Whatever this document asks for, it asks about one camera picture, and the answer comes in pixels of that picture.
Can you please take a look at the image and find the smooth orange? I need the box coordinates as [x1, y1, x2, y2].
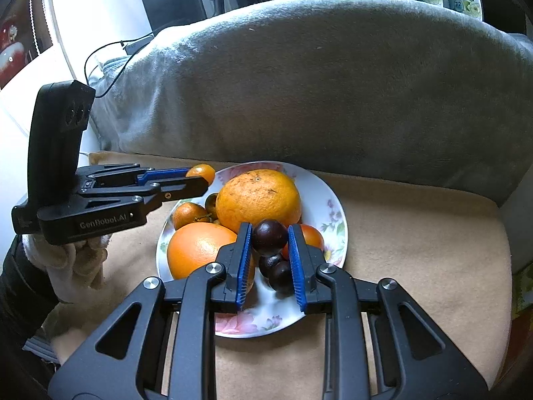
[167, 222, 256, 294]

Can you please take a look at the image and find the person's left forearm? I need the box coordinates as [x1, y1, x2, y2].
[0, 235, 63, 367]

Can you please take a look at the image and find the small orange kumquat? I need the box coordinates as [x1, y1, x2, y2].
[173, 202, 209, 231]
[185, 164, 216, 186]

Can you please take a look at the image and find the green printed box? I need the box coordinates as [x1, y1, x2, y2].
[512, 271, 533, 317]

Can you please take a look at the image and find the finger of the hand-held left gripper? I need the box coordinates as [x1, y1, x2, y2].
[77, 163, 191, 188]
[83, 175, 211, 201]

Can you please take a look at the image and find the rough speckled orange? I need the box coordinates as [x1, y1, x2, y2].
[215, 169, 301, 234]

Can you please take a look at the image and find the person's left hand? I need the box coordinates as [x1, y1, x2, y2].
[23, 233, 111, 303]

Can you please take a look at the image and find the black cable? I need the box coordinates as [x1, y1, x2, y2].
[84, 39, 138, 98]

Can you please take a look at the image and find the red cherry tomato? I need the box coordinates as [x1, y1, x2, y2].
[282, 224, 325, 261]

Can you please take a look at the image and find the floral rimmed white plate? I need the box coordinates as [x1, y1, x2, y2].
[156, 160, 348, 338]

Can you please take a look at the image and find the grey fleece blanket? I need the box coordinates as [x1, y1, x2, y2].
[87, 0, 533, 207]

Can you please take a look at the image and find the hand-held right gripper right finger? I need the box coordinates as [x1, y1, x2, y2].
[287, 223, 490, 400]

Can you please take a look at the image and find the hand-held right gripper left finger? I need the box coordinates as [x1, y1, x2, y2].
[48, 222, 256, 400]

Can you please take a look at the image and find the grey power adapter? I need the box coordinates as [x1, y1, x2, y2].
[121, 35, 153, 55]

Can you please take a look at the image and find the red white ornament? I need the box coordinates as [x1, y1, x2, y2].
[0, 23, 28, 88]

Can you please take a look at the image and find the beige blanket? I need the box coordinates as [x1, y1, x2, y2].
[42, 152, 512, 400]

